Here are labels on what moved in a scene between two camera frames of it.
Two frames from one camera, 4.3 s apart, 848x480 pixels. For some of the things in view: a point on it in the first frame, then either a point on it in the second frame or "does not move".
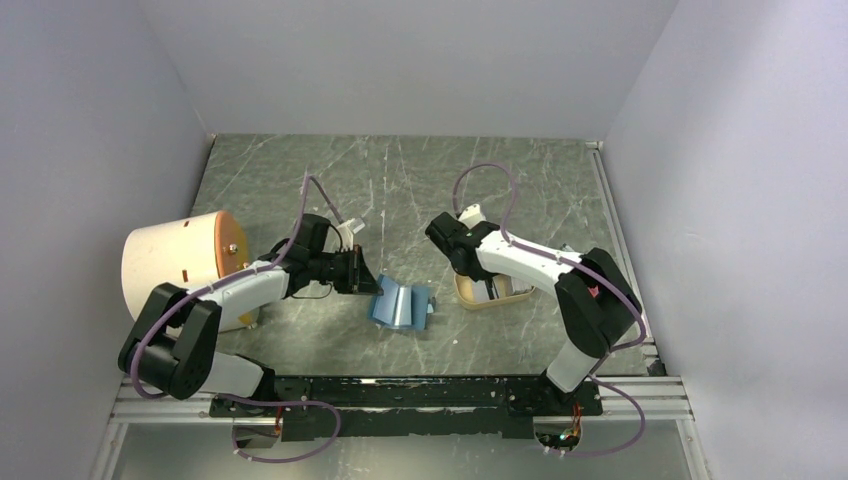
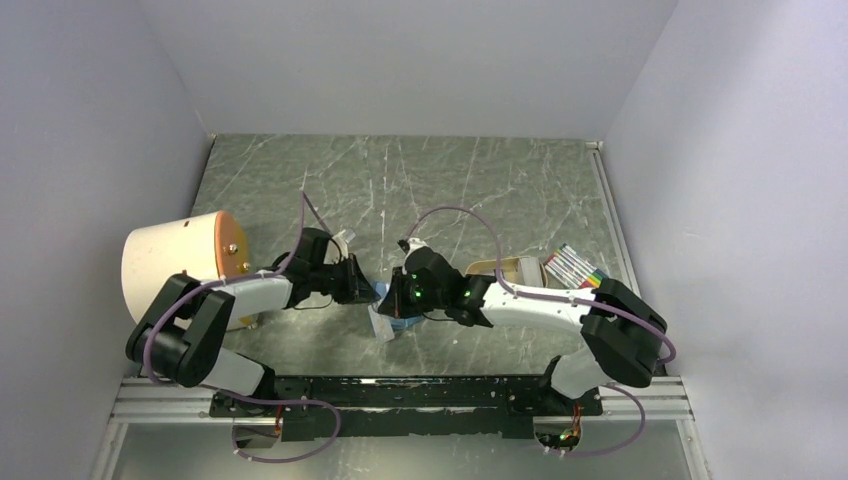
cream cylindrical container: [187, 251] does not move
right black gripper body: [477, 274] to [418, 302]
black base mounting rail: [392, 408] does not move
